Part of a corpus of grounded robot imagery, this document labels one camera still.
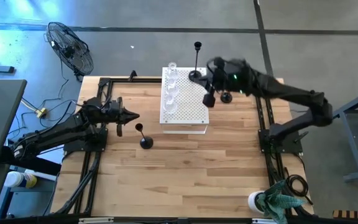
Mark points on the white paper sheet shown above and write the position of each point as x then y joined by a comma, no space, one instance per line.
53,157

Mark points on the yellow power plug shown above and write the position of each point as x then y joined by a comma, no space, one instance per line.
42,112

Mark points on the black metal candlestick holder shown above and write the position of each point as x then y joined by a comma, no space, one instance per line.
226,98
195,74
146,142

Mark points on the white roll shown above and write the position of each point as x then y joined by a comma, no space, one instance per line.
253,202

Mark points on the black table clamp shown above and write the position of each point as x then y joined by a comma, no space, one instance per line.
132,75

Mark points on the green cloth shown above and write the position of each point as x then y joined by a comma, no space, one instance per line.
275,200

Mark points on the black desk beam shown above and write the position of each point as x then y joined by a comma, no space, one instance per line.
26,165

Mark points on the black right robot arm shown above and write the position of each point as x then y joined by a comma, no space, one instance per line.
291,90

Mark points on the black yellow striped object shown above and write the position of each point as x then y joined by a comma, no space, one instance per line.
353,214

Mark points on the black floor fan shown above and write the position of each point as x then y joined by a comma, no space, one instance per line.
70,51

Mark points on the white bottle yellow cap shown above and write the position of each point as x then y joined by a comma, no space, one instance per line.
15,179

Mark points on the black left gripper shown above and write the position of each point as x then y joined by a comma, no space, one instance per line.
117,112

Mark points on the white metal bracket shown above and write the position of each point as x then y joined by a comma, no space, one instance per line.
95,220
261,221

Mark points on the white perforated metal shelf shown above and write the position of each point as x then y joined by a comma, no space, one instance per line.
194,105

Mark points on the black aluminium table frame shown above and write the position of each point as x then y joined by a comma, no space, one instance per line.
123,80

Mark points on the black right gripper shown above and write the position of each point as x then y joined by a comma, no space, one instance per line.
219,76

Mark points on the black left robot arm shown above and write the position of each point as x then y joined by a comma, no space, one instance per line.
61,130

